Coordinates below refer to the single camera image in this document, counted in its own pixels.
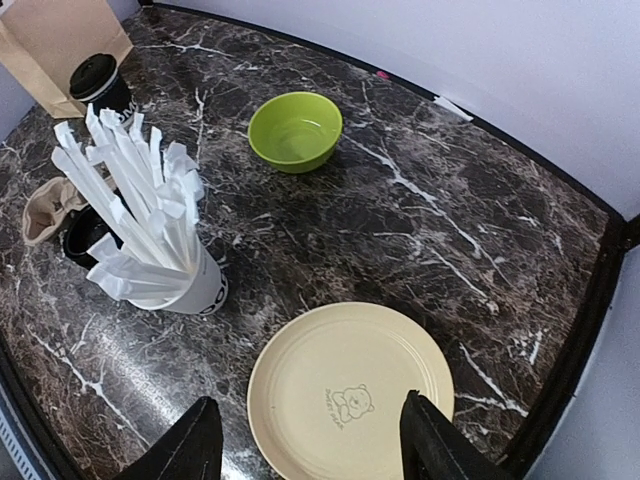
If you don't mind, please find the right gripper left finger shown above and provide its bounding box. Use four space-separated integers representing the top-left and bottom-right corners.
115 396 223 480

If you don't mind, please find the beige plate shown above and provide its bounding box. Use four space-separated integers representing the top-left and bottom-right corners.
247 302 455 479

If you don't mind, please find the stack of black lids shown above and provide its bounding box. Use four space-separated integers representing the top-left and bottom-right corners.
63 205 123 270

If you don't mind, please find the single black lid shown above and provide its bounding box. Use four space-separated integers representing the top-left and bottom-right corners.
69 53 118 101

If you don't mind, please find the brown paper bag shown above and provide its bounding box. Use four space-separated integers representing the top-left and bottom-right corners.
1 0 133 119

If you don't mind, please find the black paper coffee cup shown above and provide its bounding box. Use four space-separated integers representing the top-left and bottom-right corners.
70 71 137 127

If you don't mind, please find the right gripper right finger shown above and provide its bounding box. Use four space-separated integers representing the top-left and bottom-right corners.
399 390 500 479

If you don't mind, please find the green bowl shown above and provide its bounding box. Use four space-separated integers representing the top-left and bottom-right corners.
247 91 343 174

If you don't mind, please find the brown pulp cup carrier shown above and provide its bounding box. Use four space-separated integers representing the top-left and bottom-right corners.
22 177 88 246

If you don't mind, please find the white cup holding straws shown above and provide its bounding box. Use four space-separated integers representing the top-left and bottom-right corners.
129 243 229 315

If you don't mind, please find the bundle of white wrapped straws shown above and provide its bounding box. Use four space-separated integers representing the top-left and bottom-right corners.
51 108 204 304

